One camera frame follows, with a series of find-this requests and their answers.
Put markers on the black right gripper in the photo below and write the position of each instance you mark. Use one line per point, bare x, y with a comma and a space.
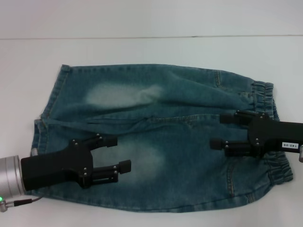
272, 134

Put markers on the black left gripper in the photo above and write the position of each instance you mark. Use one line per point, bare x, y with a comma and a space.
59, 165

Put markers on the blue denim shorts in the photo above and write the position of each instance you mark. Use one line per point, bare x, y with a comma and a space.
180, 123

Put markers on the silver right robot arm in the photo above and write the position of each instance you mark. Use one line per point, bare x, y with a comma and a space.
301, 153

